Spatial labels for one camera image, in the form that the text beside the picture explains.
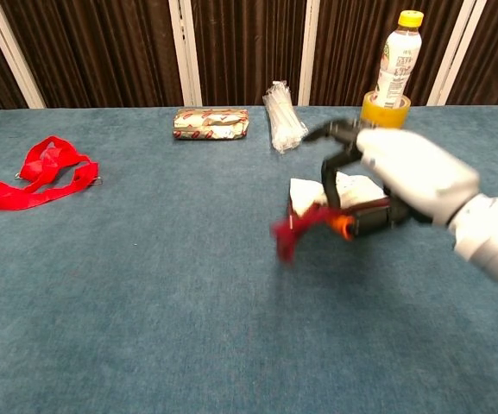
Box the yellow tape roll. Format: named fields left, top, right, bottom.
left=359, top=90, right=413, bottom=130

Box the gold foil snack packet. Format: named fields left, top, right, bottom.
left=172, top=107, right=249, bottom=141

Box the red-ribbed white paper folding fan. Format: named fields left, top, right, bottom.
left=271, top=170, right=392, bottom=267

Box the red ribbon lanyard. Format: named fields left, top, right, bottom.
left=0, top=135, right=102, bottom=212

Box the white bottle with yellow cap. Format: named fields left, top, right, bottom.
left=373, top=10, right=426, bottom=111

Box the brown curtain partition screen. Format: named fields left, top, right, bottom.
left=0, top=0, right=498, bottom=117

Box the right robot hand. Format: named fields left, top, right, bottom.
left=302, top=118, right=481, bottom=242

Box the clear bag of white straws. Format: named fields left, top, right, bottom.
left=262, top=79, right=309, bottom=154

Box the blue felt table mat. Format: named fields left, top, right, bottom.
left=0, top=103, right=498, bottom=414

